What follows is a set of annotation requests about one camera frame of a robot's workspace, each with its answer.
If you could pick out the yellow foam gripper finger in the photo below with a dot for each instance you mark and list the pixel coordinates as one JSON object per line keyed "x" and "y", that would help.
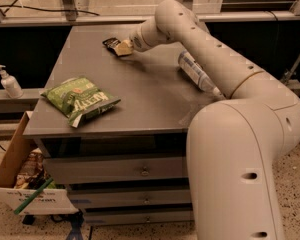
{"x": 124, "y": 48}

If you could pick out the green chip bag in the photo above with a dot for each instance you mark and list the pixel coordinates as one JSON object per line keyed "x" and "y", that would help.
{"x": 80, "y": 100}

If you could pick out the white pump dispenser bottle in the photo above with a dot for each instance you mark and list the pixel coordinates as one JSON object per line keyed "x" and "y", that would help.
{"x": 10, "y": 84}

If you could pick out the middle grey drawer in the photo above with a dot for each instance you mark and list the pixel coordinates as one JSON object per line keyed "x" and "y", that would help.
{"x": 134, "y": 197}

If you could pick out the black rxbar chocolate wrapper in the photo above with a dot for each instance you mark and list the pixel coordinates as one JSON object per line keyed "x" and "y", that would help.
{"x": 111, "y": 44}

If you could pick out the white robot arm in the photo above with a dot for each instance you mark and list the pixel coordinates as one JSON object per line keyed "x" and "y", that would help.
{"x": 231, "y": 144}

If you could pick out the grey drawer cabinet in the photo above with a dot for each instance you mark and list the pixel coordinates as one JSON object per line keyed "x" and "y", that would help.
{"x": 158, "y": 102}

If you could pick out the bottom grey drawer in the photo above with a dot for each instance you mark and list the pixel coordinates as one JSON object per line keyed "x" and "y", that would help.
{"x": 140, "y": 217}

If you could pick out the grey drawer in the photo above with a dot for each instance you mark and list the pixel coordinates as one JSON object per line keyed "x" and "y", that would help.
{"x": 115, "y": 168}
{"x": 134, "y": 197}
{"x": 140, "y": 217}

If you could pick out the green stick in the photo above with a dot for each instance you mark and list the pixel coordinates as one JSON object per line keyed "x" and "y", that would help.
{"x": 27, "y": 201}

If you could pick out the blue clamp stand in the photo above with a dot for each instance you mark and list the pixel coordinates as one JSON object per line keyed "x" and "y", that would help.
{"x": 76, "y": 220}

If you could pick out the cardboard box with snacks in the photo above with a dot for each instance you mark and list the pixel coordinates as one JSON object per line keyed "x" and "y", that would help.
{"x": 22, "y": 173}

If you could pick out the clear plastic water bottle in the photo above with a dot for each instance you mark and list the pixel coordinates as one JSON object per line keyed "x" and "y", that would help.
{"x": 196, "y": 73}

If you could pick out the top grey drawer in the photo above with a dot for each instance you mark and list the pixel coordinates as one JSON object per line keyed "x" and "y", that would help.
{"x": 115, "y": 168}

